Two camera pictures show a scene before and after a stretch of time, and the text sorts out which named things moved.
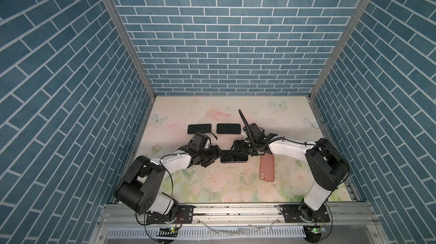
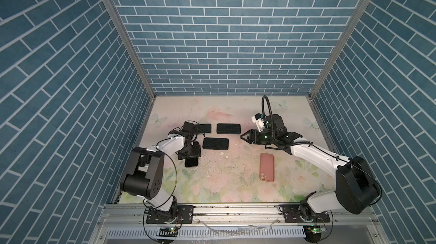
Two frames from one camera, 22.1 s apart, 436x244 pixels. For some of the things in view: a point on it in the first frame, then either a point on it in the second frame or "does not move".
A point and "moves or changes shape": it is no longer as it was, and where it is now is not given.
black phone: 229,128 does not move
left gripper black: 214,155 → 197,151
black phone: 234,158 moves or changes shape
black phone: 195,128 does not move
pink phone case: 267,167 does not move
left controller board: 168,232 does not move
